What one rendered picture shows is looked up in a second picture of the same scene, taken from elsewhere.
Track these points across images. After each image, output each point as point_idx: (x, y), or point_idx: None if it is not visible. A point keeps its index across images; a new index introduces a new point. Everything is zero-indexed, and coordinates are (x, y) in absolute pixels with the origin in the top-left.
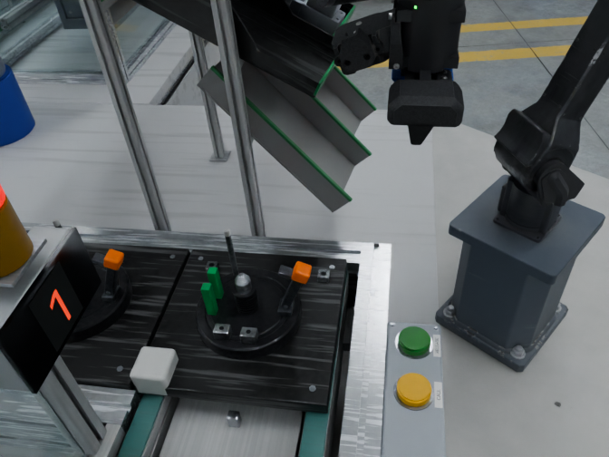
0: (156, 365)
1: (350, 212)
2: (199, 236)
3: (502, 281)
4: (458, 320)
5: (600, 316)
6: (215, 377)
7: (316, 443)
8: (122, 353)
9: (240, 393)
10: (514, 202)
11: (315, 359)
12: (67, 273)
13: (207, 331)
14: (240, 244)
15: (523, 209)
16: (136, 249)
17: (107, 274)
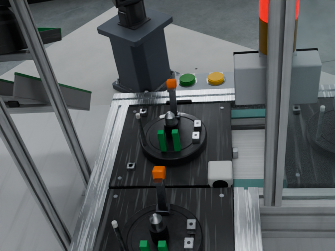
0: (223, 165)
1: (46, 147)
2: (89, 190)
3: (158, 45)
4: (153, 91)
5: None
6: (221, 146)
7: (247, 111)
8: (209, 198)
9: (229, 134)
10: (135, 12)
11: (203, 109)
12: None
13: (193, 148)
14: (102, 164)
15: (139, 11)
16: (103, 224)
17: (164, 187)
